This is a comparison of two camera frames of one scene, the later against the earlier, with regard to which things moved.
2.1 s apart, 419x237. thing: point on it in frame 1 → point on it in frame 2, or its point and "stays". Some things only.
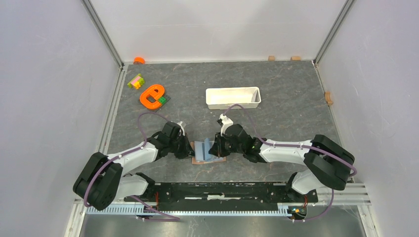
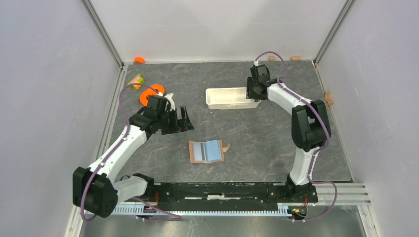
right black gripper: [217, 149] → [250, 95]
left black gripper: [186, 152] → [184, 124]
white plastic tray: [223, 98] stays
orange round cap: [139, 60] stays
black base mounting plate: [223, 194] stays
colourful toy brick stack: [137, 82] stays
